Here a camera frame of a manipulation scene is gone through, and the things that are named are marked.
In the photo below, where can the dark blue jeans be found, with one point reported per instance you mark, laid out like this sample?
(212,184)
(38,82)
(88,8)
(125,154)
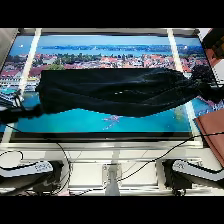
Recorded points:
(116,90)

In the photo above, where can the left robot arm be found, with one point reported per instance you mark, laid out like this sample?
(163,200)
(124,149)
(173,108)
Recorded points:
(26,168)

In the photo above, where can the brown garment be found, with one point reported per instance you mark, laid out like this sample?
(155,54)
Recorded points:
(213,133)

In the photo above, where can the silver frame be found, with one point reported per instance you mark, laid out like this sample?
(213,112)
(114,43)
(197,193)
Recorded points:
(112,186)

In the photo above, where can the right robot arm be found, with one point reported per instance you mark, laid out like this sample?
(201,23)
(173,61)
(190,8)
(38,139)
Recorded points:
(200,170)

